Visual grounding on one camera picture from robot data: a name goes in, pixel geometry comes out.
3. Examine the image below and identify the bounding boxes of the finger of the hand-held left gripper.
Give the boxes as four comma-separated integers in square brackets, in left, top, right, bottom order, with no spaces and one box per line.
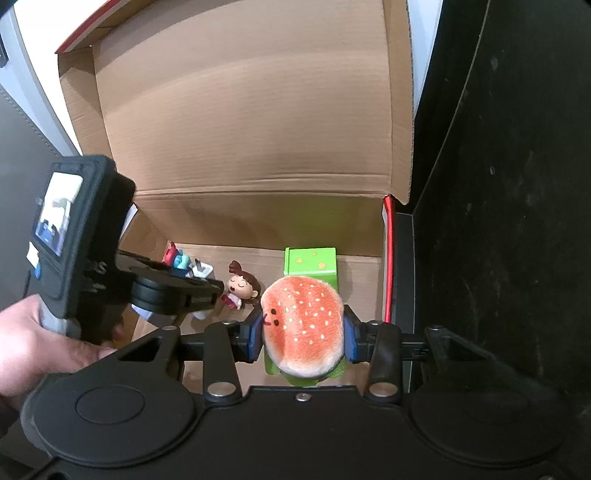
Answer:
[115,249,225,325]

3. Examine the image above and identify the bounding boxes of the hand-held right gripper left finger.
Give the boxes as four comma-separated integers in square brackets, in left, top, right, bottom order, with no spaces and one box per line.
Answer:
[116,306,265,404]

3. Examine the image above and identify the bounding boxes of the red cardboard shoe box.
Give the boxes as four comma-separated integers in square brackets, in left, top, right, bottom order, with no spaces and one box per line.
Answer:
[55,0,415,394]

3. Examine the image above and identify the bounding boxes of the person's left hand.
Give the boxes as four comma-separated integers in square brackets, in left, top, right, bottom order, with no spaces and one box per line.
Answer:
[0,294,126,398]

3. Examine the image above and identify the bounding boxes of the brown-haired girl figurine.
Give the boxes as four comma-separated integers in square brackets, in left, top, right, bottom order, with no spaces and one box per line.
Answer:
[221,260,264,311]

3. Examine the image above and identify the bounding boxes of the large black box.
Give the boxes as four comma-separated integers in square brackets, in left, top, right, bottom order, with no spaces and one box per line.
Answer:
[392,0,591,416]

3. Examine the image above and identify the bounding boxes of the green cube box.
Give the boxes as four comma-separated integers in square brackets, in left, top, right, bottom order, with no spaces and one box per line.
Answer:
[283,247,340,296]

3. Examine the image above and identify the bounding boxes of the burger plush toy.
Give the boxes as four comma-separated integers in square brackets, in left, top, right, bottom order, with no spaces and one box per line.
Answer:
[260,275,349,387]

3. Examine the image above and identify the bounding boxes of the white charger plug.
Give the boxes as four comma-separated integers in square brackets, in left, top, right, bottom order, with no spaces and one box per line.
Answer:
[189,259,218,282]

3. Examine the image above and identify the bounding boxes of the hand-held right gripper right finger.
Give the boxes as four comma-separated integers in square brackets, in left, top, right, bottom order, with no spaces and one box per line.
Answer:
[341,306,488,401]

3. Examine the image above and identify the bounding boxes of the small blue red figurine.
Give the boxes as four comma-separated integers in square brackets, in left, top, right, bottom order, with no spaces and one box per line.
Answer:
[161,241,192,271]

